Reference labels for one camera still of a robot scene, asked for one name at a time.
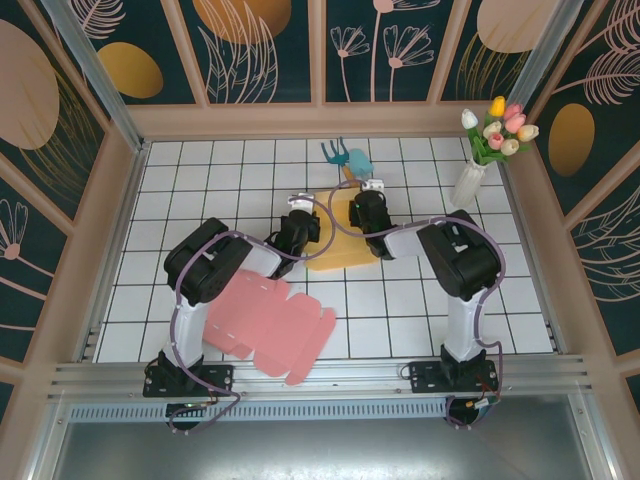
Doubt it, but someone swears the yellow paper box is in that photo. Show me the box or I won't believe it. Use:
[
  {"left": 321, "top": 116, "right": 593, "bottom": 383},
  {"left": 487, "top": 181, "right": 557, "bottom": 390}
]
[{"left": 305, "top": 189, "right": 384, "bottom": 274}]

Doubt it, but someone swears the pink paper box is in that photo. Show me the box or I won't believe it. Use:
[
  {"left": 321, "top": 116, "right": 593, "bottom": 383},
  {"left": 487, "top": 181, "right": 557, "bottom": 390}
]
[{"left": 203, "top": 267, "right": 337, "bottom": 387}]

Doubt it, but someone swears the light blue garden trowel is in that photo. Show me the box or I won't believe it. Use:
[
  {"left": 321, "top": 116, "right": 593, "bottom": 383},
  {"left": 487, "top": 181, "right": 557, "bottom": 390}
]
[{"left": 347, "top": 148, "right": 376, "bottom": 182}]

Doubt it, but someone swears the teal garden rake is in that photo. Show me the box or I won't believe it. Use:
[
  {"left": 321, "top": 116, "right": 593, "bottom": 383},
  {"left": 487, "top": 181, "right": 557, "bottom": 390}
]
[{"left": 320, "top": 135, "right": 361, "bottom": 189}]

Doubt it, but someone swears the white ribbed vase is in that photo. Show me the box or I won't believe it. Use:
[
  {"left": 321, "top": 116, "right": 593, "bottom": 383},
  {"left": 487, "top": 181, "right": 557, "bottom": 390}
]
[{"left": 449, "top": 160, "right": 489, "bottom": 209}]

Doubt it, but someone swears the artificial tulip bouquet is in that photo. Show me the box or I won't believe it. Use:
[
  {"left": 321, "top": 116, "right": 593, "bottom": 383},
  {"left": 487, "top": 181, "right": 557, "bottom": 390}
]
[{"left": 459, "top": 95, "right": 541, "bottom": 167}]

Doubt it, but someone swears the slotted metal strip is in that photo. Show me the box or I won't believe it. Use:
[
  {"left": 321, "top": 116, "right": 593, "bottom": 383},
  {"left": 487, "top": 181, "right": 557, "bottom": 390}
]
[{"left": 67, "top": 399, "right": 451, "bottom": 424}]

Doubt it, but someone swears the grey metal sheet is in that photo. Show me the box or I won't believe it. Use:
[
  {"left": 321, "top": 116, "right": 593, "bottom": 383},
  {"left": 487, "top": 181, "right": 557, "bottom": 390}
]
[{"left": 49, "top": 418, "right": 601, "bottom": 480}]

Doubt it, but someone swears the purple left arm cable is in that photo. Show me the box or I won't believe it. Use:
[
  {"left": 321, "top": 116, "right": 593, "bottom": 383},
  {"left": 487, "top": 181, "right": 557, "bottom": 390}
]
[{"left": 169, "top": 194, "right": 336, "bottom": 436}]

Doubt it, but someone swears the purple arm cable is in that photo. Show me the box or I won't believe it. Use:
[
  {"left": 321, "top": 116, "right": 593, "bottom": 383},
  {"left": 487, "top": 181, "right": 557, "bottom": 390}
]
[
  {"left": 332, "top": 180, "right": 506, "bottom": 431},
  {"left": 169, "top": 194, "right": 336, "bottom": 436}
]

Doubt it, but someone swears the aluminium rail frame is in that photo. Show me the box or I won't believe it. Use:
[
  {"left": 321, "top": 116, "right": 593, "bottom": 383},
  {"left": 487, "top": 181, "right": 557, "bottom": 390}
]
[{"left": 47, "top": 353, "right": 594, "bottom": 405}]

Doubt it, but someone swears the aluminium side rail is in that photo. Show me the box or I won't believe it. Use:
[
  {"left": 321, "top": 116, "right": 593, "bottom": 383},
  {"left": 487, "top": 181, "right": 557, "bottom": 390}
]
[
  {"left": 74, "top": 141, "right": 151, "bottom": 364},
  {"left": 499, "top": 162, "right": 569, "bottom": 354}
]

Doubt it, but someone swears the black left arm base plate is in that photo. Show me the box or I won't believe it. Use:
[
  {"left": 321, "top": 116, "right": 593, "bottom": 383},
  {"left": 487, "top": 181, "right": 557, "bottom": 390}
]
[{"left": 142, "top": 360, "right": 236, "bottom": 399}]

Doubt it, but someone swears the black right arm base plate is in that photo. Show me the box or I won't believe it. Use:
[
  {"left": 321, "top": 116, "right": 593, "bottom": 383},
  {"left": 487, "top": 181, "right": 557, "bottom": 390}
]
[{"left": 408, "top": 358, "right": 501, "bottom": 396}]

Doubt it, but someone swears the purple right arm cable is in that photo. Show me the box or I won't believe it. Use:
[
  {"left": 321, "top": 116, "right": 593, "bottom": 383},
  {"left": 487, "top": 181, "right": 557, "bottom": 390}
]
[{"left": 332, "top": 180, "right": 506, "bottom": 431}]

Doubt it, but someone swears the aluminium corner post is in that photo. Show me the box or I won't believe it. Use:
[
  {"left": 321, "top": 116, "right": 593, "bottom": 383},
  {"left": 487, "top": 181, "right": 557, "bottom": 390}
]
[
  {"left": 504, "top": 0, "right": 589, "bottom": 114},
  {"left": 39, "top": 0, "right": 151, "bottom": 154}
]

